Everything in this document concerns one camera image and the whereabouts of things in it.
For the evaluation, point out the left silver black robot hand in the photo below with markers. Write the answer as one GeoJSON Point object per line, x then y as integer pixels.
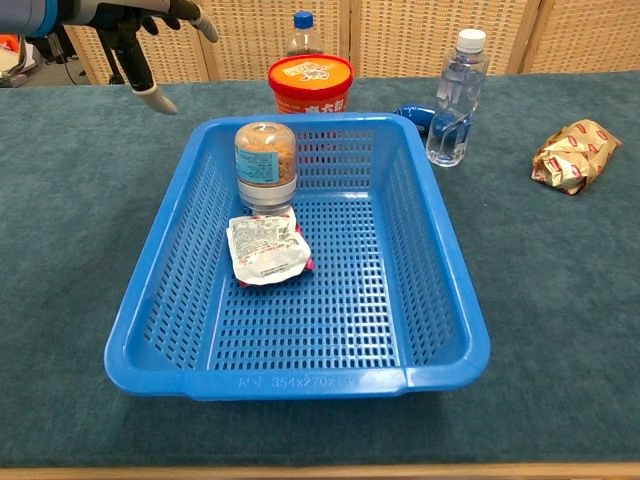
{"type": "Point", "coordinates": [127, 15]}

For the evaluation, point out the red snack canister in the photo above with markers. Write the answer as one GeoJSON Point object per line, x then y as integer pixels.
{"type": "Point", "coordinates": [310, 75]}

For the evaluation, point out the transparent jar brown contents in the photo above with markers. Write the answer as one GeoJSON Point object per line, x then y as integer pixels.
{"type": "Point", "coordinates": [260, 160]}

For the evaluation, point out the white spout pouch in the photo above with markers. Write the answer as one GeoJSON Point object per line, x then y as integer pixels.
{"type": "Point", "coordinates": [265, 250]}

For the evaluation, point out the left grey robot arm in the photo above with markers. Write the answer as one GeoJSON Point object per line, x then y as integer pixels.
{"type": "Point", "coordinates": [25, 15]}

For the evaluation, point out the blue plastic basket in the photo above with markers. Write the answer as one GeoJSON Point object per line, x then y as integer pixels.
{"type": "Point", "coordinates": [350, 300]}

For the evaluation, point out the black tripod stand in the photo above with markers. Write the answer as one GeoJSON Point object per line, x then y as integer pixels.
{"type": "Point", "coordinates": [116, 78]}

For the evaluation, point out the orange object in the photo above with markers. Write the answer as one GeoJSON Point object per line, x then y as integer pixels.
{"type": "Point", "coordinates": [9, 42]}

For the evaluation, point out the white desk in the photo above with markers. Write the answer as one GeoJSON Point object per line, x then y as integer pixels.
{"type": "Point", "coordinates": [15, 65]}

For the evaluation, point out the cola bottle blue cap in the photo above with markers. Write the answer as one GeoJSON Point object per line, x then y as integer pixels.
{"type": "Point", "coordinates": [303, 40]}

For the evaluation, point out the woven wooden folding screen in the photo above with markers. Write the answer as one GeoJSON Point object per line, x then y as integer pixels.
{"type": "Point", "coordinates": [400, 35]}

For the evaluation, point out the blue snack packet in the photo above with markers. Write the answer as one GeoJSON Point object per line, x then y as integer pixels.
{"type": "Point", "coordinates": [412, 112]}

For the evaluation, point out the clear water bottle white cap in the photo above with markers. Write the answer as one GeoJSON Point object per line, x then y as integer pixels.
{"type": "Point", "coordinates": [457, 100]}

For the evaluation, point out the gold red-print wrapped snack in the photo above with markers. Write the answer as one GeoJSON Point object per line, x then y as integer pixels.
{"type": "Point", "coordinates": [575, 155]}

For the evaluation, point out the teal felt table mat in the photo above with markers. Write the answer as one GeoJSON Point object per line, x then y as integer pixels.
{"type": "Point", "coordinates": [550, 300]}

